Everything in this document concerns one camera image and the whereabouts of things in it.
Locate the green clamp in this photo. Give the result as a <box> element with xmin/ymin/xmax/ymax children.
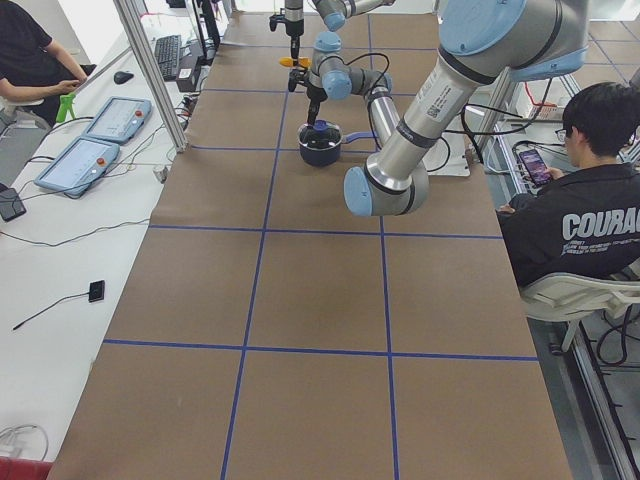
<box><xmin>56</xmin><ymin>93</ymin><xmax>76</xmax><ymax>123</ymax></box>

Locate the dark blue saucepan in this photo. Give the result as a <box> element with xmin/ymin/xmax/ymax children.
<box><xmin>298</xmin><ymin>125</ymin><xmax>374</xmax><ymax>167</ymax></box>

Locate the smartphone in hands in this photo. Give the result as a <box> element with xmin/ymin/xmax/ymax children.
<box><xmin>518</xmin><ymin>149</ymin><xmax>553</xmax><ymax>187</ymax></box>

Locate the small black square pad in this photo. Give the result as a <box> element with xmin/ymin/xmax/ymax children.
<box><xmin>88</xmin><ymin>280</ymin><xmax>106</xmax><ymax>303</ymax></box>

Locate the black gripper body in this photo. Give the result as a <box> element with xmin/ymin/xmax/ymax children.
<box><xmin>306</xmin><ymin>84</ymin><xmax>325</xmax><ymax>103</ymax></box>
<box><xmin>285</xmin><ymin>20</ymin><xmax>304</xmax><ymax>36</ymax></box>

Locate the black device on desk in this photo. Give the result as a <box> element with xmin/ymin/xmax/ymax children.
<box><xmin>0</xmin><ymin>184</ymin><xmax>26</xmax><ymax>222</ymax></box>

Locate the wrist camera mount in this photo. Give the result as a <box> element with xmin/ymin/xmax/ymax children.
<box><xmin>269</xmin><ymin>13</ymin><xmax>286</xmax><ymax>32</ymax></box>
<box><xmin>287</xmin><ymin>68</ymin><xmax>308</xmax><ymax>92</ymax></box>

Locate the teach pendant tablet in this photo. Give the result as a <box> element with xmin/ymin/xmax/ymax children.
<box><xmin>84</xmin><ymin>96</ymin><xmax>152</xmax><ymax>145</ymax></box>
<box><xmin>34</xmin><ymin>136</ymin><xmax>120</xmax><ymax>199</ymax></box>

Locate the yellow corn cob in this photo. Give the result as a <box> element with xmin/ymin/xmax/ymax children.
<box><xmin>279</xmin><ymin>57</ymin><xmax>311</xmax><ymax>69</ymax></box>

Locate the white chair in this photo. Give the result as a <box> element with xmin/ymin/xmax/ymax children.
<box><xmin>520</xmin><ymin>273</ymin><xmax>639</xmax><ymax>355</ymax></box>

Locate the person in black jacket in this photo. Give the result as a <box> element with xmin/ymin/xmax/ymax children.
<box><xmin>497</xmin><ymin>82</ymin><xmax>639</xmax><ymax>287</ymax></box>

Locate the black keyboard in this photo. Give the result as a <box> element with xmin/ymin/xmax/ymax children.
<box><xmin>154</xmin><ymin>35</ymin><xmax>182</xmax><ymax>81</ymax></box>

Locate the lower teach pendant tablet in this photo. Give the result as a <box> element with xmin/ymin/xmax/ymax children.
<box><xmin>34</xmin><ymin>136</ymin><xmax>120</xmax><ymax>199</ymax></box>

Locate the glass pot lid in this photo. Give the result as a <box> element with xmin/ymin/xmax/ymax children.
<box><xmin>298</xmin><ymin>120</ymin><xmax>343</xmax><ymax>151</ymax></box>

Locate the upper teach pendant tablet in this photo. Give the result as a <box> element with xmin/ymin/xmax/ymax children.
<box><xmin>84</xmin><ymin>96</ymin><xmax>152</xmax><ymax>145</ymax></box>

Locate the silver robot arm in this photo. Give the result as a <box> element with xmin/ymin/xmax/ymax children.
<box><xmin>269</xmin><ymin>0</ymin><xmax>395</xmax><ymax>65</ymax></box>
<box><xmin>309</xmin><ymin>1</ymin><xmax>589</xmax><ymax>216</ymax></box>

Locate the aluminium frame post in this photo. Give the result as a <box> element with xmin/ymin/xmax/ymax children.
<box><xmin>113</xmin><ymin>0</ymin><xmax>187</xmax><ymax>153</ymax></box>

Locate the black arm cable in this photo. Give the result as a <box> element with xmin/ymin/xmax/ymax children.
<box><xmin>344</xmin><ymin>51</ymin><xmax>392</xmax><ymax>101</ymax></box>

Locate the person in black shirt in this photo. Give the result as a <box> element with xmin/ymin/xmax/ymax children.
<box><xmin>1</xmin><ymin>1</ymin><xmax>96</xmax><ymax>126</ymax></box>

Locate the black computer mouse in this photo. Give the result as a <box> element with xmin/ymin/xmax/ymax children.
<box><xmin>113</xmin><ymin>71</ymin><xmax>134</xmax><ymax>85</ymax></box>

